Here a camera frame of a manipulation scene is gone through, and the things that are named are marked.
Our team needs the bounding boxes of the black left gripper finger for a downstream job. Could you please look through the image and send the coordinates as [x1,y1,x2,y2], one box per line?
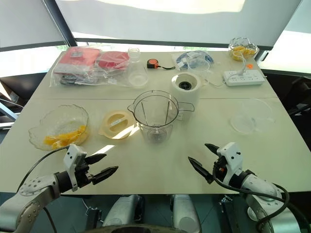
[91,166,119,186]
[85,153,108,166]

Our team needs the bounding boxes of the large wavy glass bowl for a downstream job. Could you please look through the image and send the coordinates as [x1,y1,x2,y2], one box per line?
[28,104,90,151]

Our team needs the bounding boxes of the plastic bag with blue cable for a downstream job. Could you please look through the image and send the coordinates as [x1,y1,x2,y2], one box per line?
[173,50,216,71]

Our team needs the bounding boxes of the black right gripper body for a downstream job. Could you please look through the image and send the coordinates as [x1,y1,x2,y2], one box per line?
[212,156,228,182]

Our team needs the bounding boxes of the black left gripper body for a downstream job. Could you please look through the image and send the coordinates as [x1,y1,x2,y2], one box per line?
[75,156,95,189]

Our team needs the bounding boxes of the plastic bag with red disc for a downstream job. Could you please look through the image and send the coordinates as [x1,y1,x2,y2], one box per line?
[93,50,137,86]

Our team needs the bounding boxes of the cream blender lid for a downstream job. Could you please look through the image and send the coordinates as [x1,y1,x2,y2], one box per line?
[98,110,137,140]

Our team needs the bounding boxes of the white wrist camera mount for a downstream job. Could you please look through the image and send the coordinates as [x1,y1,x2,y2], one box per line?
[63,143,88,192]
[216,142,244,188]

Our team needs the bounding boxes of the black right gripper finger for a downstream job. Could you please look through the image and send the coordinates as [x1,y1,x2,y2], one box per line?
[187,156,215,184]
[204,143,222,156]

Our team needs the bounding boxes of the white power strip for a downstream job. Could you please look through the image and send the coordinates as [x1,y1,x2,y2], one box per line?
[223,70,266,87]

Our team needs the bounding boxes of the dark rounded robot torso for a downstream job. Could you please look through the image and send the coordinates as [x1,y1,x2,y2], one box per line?
[85,224,176,233]

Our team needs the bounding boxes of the white blender base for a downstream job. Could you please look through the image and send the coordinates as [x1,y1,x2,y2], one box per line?
[171,72,207,120]

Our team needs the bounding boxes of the plastic bag with red cloth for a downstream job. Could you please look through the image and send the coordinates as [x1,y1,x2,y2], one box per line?
[50,47,103,88]

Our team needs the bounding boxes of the silver robot leg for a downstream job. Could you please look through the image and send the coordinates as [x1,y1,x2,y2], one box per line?
[102,194,144,229]
[172,194,203,233]

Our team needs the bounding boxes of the dark window frame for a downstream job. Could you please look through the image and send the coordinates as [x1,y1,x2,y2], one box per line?
[0,0,302,53]

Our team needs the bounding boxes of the small wavy glass bowl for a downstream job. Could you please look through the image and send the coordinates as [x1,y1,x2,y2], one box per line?
[228,37,260,61]

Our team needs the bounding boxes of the clear empty plastic bowl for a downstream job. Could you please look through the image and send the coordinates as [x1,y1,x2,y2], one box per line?
[230,98,276,134]

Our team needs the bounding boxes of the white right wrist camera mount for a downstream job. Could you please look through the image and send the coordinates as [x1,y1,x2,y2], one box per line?
[216,142,244,188]

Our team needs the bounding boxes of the clear small plastic cup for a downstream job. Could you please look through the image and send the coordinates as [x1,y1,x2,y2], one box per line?
[187,58,212,74]

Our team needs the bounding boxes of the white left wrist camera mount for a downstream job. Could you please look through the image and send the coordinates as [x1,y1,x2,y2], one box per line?
[63,143,88,192]

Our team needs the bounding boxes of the clear glass conical flask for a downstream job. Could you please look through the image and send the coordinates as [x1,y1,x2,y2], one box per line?
[127,48,149,88]

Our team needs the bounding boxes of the black table leg bracket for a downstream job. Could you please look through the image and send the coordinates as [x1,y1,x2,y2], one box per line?
[218,194,245,233]
[85,205,103,229]

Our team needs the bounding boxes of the orange black tape measure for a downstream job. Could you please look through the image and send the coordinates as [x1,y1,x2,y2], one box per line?
[146,59,176,71]

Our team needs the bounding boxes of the white plug cable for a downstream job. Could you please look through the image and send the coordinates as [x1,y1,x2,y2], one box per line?
[233,51,246,76]

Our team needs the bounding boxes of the clear blender jar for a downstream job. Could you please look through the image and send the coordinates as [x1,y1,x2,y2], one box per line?
[127,90,195,144]

